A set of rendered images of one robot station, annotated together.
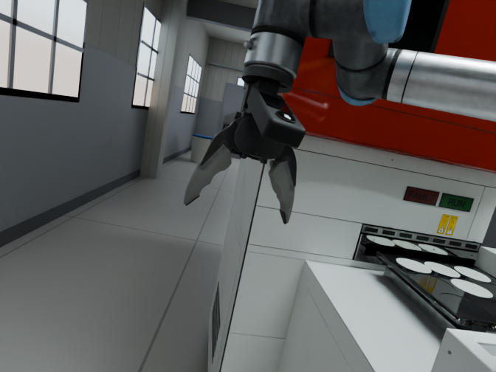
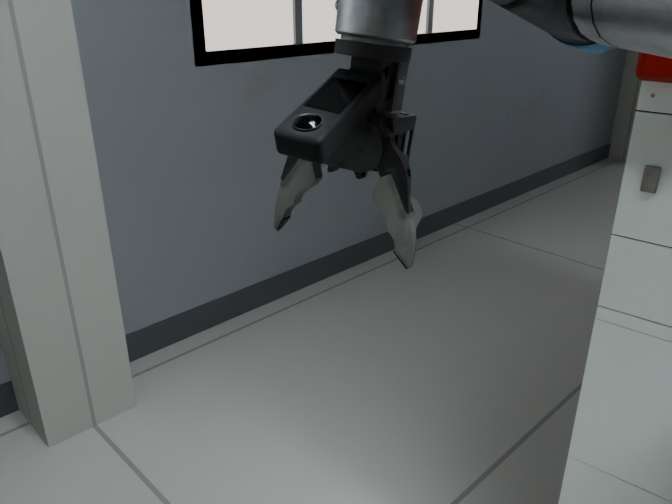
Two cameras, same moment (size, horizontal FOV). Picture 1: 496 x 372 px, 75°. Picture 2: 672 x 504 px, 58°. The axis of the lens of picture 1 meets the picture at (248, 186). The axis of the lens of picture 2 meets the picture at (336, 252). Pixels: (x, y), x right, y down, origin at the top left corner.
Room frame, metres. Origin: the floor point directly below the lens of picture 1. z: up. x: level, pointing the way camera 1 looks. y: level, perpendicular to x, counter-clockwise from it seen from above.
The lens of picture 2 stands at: (0.05, -0.41, 1.34)
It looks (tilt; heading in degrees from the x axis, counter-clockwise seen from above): 24 degrees down; 48
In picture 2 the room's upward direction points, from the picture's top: straight up
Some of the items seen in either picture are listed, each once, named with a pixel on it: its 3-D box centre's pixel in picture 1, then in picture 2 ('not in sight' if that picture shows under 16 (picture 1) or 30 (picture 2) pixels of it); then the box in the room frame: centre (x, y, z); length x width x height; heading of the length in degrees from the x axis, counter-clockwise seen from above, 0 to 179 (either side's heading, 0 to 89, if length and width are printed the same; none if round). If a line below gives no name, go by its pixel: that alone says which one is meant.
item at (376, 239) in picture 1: (417, 255); not in sight; (1.07, -0.62, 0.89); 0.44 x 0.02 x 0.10; 99
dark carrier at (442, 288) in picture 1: (467, 288); not in sight; (0.87, -0.66, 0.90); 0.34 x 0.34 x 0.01; 9
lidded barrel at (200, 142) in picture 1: (201, 148); not in sight; (7.90, 1.28, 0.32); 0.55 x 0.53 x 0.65; 92
